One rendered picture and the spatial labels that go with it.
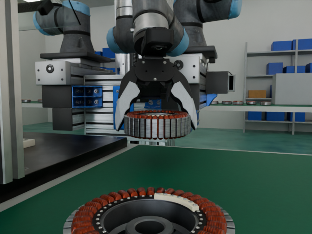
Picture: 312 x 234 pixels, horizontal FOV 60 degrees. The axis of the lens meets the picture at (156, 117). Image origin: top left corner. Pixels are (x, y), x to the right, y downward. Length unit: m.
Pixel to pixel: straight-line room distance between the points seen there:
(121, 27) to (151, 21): 0.20
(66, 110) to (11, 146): 0.78
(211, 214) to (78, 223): 0.09
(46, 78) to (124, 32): 0.48
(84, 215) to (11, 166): 0.17
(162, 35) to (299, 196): 0.29
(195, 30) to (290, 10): 6.23
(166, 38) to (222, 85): 0.73
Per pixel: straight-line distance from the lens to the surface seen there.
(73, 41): 1.23
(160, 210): 0.23
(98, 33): 8.16
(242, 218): 0.28
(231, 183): 0.38
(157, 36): 0.44
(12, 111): 0.34
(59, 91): 1.13
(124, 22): 0.76
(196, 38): 1.08
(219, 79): 1.16
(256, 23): 7.13
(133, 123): 0.42
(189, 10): 1.09
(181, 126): 0.42
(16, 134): 0.34
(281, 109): 2.81
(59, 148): 0.52
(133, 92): 0.48
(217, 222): 0.18
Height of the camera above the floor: 0.87
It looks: 5 degrees down
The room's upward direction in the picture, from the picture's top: straight up
